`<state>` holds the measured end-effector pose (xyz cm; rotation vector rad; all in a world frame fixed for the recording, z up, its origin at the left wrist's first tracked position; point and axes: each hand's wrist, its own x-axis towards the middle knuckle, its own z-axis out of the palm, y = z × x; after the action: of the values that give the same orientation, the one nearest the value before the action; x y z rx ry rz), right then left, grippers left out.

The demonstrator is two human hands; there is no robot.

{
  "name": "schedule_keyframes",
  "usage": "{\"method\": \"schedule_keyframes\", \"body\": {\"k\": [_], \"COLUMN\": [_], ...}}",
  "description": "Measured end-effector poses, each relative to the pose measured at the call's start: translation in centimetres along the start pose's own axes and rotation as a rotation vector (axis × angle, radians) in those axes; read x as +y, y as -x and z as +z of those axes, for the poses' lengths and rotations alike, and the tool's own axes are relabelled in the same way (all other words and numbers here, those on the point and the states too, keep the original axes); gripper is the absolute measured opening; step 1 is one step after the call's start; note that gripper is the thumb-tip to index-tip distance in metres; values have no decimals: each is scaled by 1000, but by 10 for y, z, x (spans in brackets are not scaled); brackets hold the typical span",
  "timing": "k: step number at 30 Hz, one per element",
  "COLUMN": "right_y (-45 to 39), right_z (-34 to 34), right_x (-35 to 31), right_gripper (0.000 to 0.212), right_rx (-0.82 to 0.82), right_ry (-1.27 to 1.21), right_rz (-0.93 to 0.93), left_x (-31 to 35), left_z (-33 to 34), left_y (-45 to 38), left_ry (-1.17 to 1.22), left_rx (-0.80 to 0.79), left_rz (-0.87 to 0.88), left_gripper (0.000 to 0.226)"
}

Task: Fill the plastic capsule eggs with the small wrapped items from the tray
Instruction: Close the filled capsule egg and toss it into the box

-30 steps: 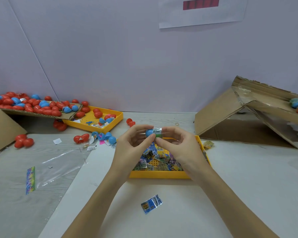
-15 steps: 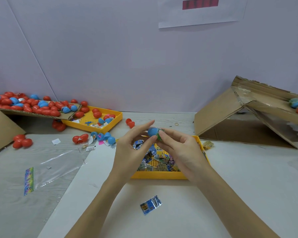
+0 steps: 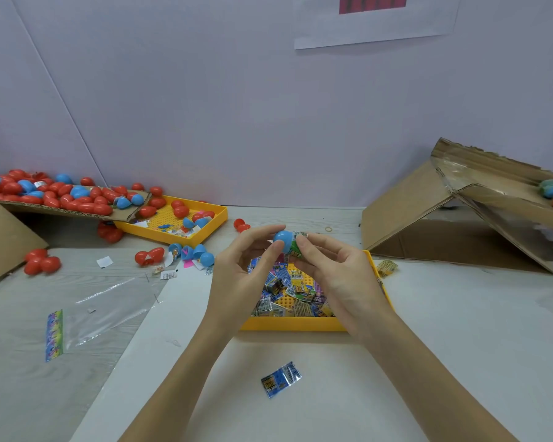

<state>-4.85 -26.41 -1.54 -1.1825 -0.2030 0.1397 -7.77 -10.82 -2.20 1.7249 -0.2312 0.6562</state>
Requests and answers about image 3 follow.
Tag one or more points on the single blue plastic egg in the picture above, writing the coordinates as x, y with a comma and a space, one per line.
286, 240

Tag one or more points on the brown cardboard sheet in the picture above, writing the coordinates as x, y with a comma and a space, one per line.
55, 207

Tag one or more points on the blue packet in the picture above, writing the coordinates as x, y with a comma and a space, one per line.
281, 379

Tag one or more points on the pile of plastic eggs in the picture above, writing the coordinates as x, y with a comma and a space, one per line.
83, 193

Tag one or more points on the white paper sign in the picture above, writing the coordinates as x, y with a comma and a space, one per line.
378, 23

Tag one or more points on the yellow tray under eggs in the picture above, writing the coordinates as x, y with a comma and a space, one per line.
210, 221

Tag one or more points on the yellow plastic tray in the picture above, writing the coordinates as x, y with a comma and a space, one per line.
290, 323

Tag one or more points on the person's left forearm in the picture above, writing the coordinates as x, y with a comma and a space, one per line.
175, 391

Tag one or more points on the person's left hand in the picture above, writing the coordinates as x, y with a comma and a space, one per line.
240, 290

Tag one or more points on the person's right hand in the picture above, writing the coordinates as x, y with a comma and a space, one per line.
350, 285

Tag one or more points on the torn flattened cardboard box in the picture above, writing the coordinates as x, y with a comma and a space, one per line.
405, 202

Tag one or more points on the yellow label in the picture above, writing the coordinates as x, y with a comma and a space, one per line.
386, 267

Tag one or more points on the clear bag with coloured label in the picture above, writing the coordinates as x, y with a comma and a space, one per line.
101, 317

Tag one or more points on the small white paper scrap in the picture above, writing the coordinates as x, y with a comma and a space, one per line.
104, 261

